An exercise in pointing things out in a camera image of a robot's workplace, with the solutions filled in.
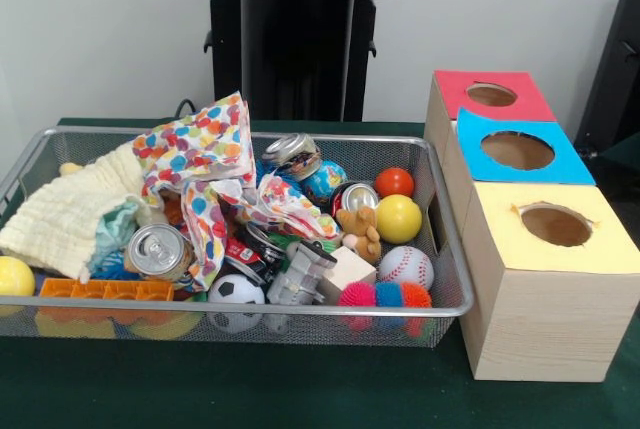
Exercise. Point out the large polka dot cloth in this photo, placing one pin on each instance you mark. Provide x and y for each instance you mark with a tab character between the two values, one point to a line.
195	144

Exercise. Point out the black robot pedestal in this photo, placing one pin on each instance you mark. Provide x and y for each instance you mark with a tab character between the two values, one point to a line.
290	59

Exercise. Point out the cream muslin cloth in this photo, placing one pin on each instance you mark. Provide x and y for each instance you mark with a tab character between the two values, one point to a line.
60	214

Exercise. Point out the black and white soccer ball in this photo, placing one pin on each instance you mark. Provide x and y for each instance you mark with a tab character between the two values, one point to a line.
236	294

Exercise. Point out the silver and blue can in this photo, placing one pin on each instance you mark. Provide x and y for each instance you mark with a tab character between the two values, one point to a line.
290	154

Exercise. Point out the wooden box with three holes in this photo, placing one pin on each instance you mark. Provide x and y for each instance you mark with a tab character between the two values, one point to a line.
540	309

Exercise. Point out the white baseball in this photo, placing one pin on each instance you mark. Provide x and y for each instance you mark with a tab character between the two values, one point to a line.
406	267

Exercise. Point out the red ball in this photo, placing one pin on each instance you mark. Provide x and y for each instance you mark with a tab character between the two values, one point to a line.
394	182

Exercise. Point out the small polka dot cloth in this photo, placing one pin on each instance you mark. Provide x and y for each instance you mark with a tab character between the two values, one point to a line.
208	234

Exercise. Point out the black flat panel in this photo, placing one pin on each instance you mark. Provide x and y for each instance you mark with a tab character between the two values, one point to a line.
615	69

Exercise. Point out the yellow smiley ball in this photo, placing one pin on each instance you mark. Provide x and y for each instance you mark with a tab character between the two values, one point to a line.
399	219

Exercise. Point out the shallow clear bin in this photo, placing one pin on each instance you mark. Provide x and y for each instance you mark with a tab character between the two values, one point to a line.
300	335

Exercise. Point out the crushed silver can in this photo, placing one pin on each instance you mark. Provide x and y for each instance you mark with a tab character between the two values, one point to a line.
158	251

